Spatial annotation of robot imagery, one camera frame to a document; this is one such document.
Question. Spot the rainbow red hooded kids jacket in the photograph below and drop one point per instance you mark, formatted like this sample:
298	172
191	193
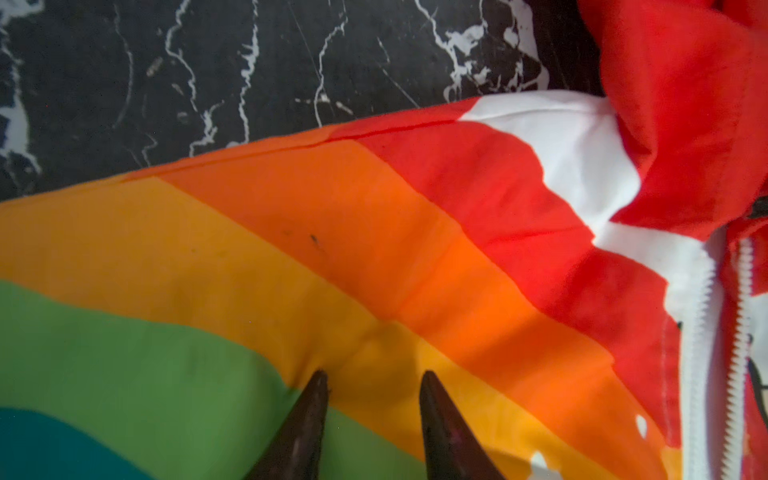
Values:
586	275

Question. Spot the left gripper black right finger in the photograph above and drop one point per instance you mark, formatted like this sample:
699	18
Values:
451	449

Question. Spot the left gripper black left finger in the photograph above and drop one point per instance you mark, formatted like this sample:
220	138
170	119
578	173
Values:
295	450

